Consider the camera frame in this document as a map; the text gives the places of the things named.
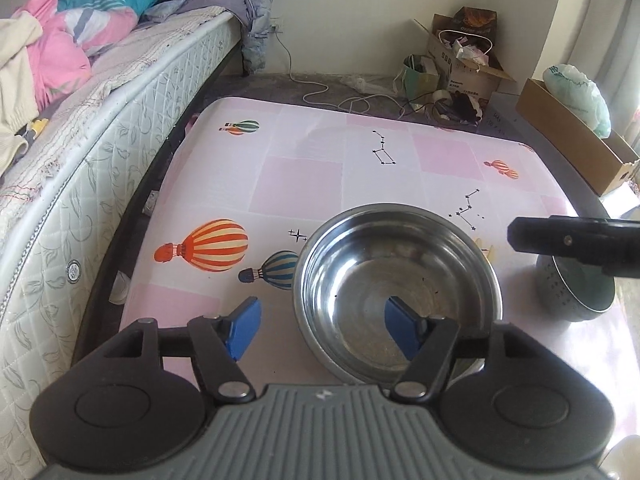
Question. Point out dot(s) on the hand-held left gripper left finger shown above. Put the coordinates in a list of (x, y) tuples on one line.
[(245, 327)]

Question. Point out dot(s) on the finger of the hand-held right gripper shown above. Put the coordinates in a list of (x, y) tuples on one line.
[(550, 235)]

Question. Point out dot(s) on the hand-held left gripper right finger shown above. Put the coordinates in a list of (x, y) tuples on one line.
[(400, 327)]

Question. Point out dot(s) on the teal ceramic bowl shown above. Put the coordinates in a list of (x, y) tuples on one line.
[(565, 295)]

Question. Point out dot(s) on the stainless steel bowl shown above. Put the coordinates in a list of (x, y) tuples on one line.
[(350, 260)]

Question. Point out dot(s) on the long cardboard box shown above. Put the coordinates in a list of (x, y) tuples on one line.
[(590, 160)]

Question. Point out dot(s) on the green white plastic bag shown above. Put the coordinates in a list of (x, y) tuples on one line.
[(575, 100)]

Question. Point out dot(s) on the tape roll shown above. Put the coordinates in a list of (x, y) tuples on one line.
[(442, 97)]

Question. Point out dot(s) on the pink printed tablecloth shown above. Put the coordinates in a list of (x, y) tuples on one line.
[(300, 160)]

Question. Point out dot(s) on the cardboard box with papers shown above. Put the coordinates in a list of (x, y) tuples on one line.
[(465, 75)]

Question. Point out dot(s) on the green paper bag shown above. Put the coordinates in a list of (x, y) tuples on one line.
[(420, 80)]

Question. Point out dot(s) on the white curtain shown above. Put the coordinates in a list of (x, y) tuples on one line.
[(600, 20)]

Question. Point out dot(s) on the dark paper gift bag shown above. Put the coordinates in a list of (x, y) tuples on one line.
[(477, 22)]

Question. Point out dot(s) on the white quilted mattress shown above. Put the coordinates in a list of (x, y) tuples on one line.
[(125, 125)]

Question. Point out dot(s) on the clear plastic wrap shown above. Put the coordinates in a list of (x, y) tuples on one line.
[(367, 82)]

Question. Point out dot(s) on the purple grey blanket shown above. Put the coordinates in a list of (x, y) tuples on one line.
[(250, 15)]

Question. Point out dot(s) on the cream garment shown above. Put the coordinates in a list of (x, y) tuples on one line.
[(15, 75)]

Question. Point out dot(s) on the wall socket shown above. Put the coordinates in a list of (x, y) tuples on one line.
[(274, 25)]

